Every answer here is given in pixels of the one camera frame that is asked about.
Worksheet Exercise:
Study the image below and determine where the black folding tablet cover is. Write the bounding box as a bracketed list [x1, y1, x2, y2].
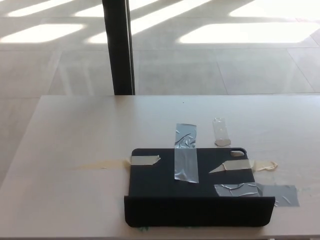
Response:
[124, 147, 276, 228]

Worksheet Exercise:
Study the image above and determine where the beige masking tape strip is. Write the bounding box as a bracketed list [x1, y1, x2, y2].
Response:
[71, 154, 161, 170]
[208, 159, 279, 175]

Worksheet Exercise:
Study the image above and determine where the clear tape piece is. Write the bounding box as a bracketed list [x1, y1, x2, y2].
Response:
[212, 117, 231, 147]

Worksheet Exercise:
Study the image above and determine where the silver duct tape strip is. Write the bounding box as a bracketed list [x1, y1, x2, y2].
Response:
[214, 182, 301, 208]
[173, 122, 200, 184]

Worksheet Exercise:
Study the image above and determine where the black window frame post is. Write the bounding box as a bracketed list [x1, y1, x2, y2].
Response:
[101, 0, 136, 96]

